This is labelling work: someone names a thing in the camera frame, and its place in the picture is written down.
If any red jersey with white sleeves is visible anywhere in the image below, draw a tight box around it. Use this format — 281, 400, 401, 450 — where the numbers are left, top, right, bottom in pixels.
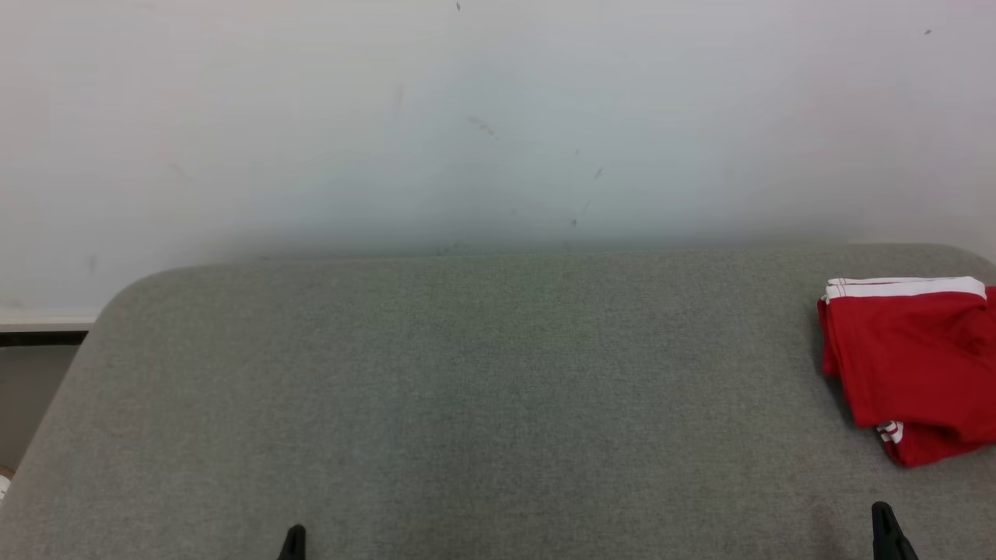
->
875, 416, 996, 469

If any red white jersey shirt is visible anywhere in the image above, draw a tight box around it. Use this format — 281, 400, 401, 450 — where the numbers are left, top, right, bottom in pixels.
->
816, 275, 996, 446

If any grey fabric sofa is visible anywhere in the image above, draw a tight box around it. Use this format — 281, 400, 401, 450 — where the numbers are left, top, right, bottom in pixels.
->
0, 243, 996, 560

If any white skirting board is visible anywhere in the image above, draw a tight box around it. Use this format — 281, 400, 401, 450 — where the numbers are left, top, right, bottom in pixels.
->
0, 314, 99, 348

